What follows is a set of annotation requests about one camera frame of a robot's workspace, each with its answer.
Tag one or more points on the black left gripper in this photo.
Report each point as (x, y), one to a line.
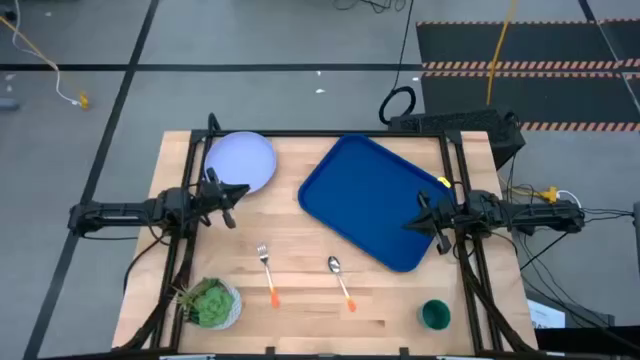
(210, 197)

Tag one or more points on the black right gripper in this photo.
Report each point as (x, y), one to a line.
(444, 217)

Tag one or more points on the lavender round plate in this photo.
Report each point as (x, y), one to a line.
(242, 157)

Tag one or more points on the blue plastic tray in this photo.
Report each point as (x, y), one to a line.
(360, 200)

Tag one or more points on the green plastic cup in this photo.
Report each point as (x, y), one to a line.
(434, 315)

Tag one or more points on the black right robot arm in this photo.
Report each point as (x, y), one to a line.
(540, 215)

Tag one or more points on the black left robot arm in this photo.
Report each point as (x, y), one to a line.
(125, 212)

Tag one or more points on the black computer tower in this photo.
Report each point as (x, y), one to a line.
(460, 122)

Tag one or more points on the green succulent in pot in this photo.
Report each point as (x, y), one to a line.
(212, 305)

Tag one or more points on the white paper sheet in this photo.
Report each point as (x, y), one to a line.
(545, 315)

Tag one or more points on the black hazard striped floor mat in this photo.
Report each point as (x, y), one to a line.
(550, 45)

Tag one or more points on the black aluminium table frame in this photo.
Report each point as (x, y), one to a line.
(320, 133)

